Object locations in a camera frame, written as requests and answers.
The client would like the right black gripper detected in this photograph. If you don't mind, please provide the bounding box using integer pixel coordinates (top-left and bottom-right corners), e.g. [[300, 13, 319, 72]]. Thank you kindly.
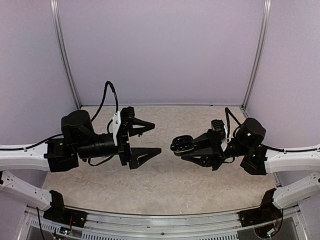
[[179, 129, 249, 172]]

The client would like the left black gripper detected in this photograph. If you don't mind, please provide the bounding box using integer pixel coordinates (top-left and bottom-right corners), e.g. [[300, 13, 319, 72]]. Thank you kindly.
[[75, 116, 162, 169]]

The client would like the black earbud charging case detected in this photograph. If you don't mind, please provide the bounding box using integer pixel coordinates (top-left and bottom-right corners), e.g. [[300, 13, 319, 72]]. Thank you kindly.
[[170, 135, 195, 157]]

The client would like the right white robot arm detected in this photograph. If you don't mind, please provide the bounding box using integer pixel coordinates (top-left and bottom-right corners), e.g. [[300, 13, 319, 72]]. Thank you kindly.
[[170, 118, 320, 222]]

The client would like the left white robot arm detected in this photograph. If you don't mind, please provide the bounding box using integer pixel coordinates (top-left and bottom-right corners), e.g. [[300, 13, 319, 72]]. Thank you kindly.
[[0, 107, 162, 223]]

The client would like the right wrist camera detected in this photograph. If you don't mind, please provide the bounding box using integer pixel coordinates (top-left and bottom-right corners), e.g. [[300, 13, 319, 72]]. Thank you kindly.
[[211, 119, 231, 143]]

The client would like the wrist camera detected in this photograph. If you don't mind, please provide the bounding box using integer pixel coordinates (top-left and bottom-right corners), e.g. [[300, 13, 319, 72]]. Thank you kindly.
[[112, 106, 135, 146], [211, 119, 231, 143]]

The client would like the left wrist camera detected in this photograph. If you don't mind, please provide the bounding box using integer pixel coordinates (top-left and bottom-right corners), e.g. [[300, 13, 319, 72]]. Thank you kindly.
[[112, 106, 135, 146]]

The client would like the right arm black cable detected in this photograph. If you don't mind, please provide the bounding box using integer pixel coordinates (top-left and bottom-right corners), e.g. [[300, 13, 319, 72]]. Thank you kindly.
[[219, 107, 320, 165]]

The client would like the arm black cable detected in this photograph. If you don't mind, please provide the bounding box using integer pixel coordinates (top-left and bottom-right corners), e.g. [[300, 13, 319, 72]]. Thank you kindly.
[[219, 107, 320, 165], [0, 80, 121, 166]]

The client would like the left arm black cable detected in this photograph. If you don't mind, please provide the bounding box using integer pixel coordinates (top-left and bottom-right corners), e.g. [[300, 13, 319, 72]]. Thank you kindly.
[[0, 80, 121, 166]]

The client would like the front aluminium rail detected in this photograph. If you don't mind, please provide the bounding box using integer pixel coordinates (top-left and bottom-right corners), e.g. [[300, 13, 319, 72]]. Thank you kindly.
[[15, 205, 310, 240]]

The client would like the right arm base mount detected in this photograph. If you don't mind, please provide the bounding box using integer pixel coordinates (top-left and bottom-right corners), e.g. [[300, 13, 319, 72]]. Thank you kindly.
[[238, 188, 283, 227]]

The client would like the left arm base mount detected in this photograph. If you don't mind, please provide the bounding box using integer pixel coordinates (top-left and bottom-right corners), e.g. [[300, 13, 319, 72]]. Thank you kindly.
[[43, 190, 88, 228]]

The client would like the left aluminium frame post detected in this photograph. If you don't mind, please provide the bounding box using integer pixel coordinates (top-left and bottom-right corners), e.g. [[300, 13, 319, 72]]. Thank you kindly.
[[49, 0, 82, 109]]

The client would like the aluminium frame post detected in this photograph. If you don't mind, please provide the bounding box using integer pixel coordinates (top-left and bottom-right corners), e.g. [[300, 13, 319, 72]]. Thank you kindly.
[[49, 0, 82, 109], [241, 0, 272, 112]]

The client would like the right aluminium frame post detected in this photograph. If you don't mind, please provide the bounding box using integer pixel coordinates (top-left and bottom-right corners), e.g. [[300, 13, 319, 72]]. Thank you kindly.
[[241, 0, 272, 112]]

